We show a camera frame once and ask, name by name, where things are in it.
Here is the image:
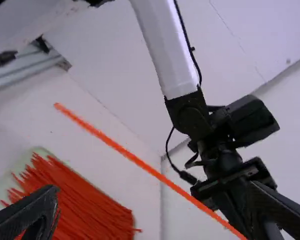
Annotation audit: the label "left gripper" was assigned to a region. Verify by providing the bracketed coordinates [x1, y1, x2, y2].
[198, 149, 279, 240]

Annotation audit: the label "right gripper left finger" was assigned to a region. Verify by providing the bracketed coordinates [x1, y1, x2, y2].
[0, 184, 62, 240]

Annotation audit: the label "row of orange cable ties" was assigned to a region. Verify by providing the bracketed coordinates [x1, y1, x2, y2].
[0, 151, 143, 240]

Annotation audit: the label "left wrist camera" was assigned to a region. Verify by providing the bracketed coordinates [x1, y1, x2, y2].
[189, 179, 224, 211]

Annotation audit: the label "orange cable tie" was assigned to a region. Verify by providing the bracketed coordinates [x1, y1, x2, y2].
[53, 102, 249, 240]

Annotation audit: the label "pale tray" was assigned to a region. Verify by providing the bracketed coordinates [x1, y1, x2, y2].
[0, 145, 74, 209]

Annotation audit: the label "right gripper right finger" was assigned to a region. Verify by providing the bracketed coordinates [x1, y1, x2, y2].
[244, 180, 300, 240]

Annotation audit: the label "black cable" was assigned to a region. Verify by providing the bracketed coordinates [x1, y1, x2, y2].
[165, 126, 199, 185]

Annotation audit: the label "silver rails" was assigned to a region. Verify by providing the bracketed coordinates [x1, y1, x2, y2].
[0, 36, 73, 89]

